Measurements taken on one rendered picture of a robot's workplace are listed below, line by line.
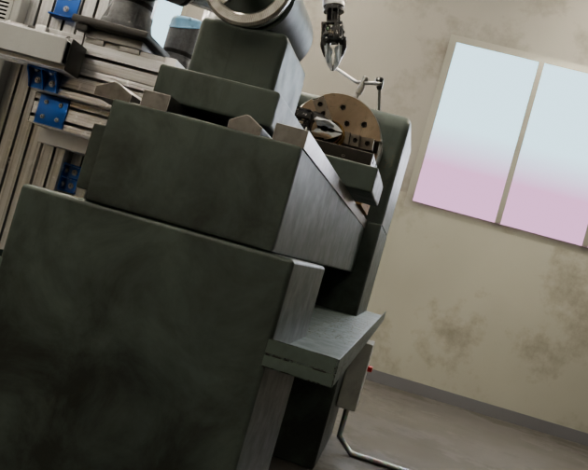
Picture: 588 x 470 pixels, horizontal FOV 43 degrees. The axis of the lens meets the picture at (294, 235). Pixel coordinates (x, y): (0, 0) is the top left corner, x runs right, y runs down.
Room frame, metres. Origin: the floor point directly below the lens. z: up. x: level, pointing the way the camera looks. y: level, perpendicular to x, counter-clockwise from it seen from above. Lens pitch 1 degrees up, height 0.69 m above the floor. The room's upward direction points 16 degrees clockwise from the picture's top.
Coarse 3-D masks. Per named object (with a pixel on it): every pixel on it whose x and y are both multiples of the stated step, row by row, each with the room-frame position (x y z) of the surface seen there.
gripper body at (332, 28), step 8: (328, 8) 2.50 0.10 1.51; (336, 8) 2.50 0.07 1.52; (328, 16) 2.50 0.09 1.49; (336, 16) 2.51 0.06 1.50; (328, 24) 2.51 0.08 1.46; (336, 24) 2.49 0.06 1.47; (328, 32) 2.49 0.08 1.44; (336, 32) 2.49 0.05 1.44; (344, 32) 2.55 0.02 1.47; (328, 40) 2.52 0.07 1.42; (336, 40) 2.54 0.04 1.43
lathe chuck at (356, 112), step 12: (324, 96) 2.44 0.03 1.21; (336, 96) 2.44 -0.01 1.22; (348, 96) 2.43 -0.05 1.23; (312, 108) 2.45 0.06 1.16; (336, 108) 2.44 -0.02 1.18; (348, 108) 2.43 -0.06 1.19; (360, 108) 2.42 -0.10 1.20; (336, 120) 2.43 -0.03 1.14; (348, 120) 2.43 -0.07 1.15; (360, 120) 2.42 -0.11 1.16; (372, 120) 2.42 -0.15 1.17; (360, 132) 2.42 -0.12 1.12; (372, 132) 2.41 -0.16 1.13
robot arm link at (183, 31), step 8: (176, 16) 2.60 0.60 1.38; (184, 16) 2.59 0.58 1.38; (176, 24) 2.59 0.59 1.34; (184, 24) 2.58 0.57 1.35; (192, 24) 2.59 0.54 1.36; (200, 24) 2.61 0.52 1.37; (168, 32) 2.61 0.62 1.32; (176, 32) 2.58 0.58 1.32; (184, 32) 2.58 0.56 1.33; (192, 32) 2.59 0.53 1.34; (168, 40) 2.60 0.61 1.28; (176, 40) 2.58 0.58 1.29; (184, 40) 2.58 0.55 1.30; (192, 40) 2.60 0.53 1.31; (176, 48) 2.58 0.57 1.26; (184, 48) 2.59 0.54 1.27; (192, 48) 2.61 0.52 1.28
